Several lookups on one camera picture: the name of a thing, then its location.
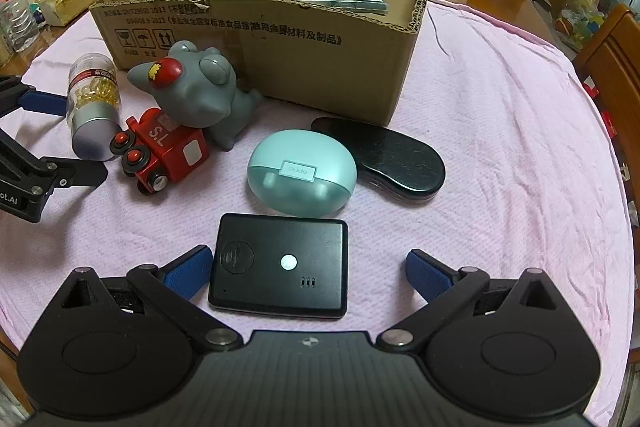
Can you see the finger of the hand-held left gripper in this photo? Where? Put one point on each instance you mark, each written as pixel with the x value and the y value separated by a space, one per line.
pixel 80 173
pixel 47 102

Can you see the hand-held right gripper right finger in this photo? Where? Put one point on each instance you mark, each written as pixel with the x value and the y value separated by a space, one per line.
pixel 425 274

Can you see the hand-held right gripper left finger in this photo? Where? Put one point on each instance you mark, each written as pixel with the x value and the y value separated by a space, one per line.
pixel 192 274

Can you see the clear bottle of gold capsules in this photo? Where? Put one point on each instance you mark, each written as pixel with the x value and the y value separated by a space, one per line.
pixel 95 107

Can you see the black square device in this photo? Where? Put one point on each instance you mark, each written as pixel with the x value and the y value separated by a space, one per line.
pixel 280 287

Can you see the cardboard box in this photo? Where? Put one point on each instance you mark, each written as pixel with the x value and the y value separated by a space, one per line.
pixel 300 72

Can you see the clear plastic water bottle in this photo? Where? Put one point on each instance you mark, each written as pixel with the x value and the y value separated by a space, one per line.
pixel 20 17

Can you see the red toy train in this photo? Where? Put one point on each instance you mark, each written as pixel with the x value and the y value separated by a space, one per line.
pixel 170 147

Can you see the black glasses case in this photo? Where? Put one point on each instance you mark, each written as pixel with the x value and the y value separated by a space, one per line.
pixel 395 157

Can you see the mint green earbud case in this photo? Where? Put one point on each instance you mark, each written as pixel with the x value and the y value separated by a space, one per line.
pixel 300 192

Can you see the pink cloth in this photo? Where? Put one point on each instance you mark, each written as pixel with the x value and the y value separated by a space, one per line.
pixel 500 157

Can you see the grey toy mouse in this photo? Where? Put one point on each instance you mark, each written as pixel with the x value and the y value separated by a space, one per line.
pixel 200 97

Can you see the wooden chair with grooved back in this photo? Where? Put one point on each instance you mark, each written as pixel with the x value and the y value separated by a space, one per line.
pixel 615 52

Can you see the yellow plastic bag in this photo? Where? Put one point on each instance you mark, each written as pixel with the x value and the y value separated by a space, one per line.
pixel 580 7

